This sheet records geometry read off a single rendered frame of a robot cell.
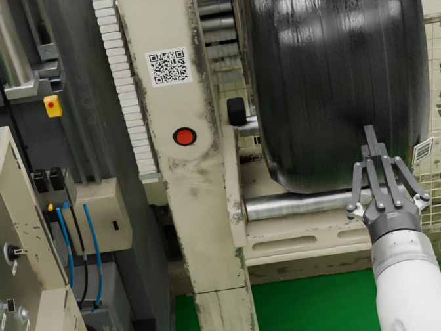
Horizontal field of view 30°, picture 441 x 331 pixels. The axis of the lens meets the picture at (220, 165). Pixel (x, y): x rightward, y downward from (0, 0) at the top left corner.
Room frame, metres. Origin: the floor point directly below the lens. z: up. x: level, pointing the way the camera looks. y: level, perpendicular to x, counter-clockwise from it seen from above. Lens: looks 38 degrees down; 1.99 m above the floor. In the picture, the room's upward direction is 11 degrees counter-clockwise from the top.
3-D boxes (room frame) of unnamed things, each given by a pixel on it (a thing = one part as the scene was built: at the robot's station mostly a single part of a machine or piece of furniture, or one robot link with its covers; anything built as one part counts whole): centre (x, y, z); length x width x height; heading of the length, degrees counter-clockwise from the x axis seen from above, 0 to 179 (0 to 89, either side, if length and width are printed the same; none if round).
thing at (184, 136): (1.29, 0.06, 1.06); 0.03 x 0.02 x 0.03; 86
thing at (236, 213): (1.37, -0.03, 0.90); 0.40 x 0.03 x 0.10; 176
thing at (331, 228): (1.21, -0.19, 0.83); 0.36 x 0.09 x 0.06; 86
